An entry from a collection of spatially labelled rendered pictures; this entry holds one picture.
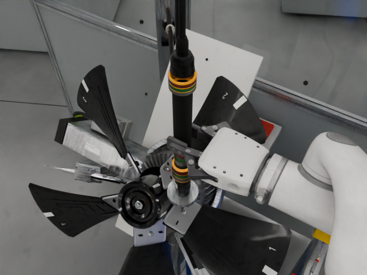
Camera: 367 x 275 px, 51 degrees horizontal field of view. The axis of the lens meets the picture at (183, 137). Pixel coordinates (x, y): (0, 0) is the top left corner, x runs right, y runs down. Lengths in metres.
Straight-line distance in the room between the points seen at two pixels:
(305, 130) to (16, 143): 1.90
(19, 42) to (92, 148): 2.24
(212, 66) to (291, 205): 0.59
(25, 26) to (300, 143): 2.26
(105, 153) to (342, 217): 0.79
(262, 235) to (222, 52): 0.51
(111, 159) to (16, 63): 2.30
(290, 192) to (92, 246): 1.74
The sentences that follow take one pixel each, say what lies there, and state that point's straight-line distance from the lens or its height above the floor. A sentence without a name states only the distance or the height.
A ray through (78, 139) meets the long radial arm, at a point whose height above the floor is 1.12.
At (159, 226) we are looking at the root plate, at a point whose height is 1.12.
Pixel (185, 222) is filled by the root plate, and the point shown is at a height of 1.18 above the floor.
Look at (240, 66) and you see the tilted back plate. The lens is 1.09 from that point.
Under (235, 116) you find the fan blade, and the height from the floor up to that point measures 1.40.
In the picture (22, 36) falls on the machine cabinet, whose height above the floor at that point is 0.19.
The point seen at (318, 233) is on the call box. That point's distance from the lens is 1.19.
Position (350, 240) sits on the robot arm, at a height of 1.60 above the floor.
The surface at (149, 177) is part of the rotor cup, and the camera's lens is 0.96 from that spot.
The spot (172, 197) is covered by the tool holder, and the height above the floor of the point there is 1.30.
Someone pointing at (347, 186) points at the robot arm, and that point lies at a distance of 0.54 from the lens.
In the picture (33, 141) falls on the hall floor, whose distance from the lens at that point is 2.76.
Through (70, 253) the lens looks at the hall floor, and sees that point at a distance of 2.28.
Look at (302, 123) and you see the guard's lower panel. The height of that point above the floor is 0.88.
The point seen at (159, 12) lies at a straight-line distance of 1.21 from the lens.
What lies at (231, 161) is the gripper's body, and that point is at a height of 1.52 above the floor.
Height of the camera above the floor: 2.05
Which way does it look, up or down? 52 degrees down
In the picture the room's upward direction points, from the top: straight up
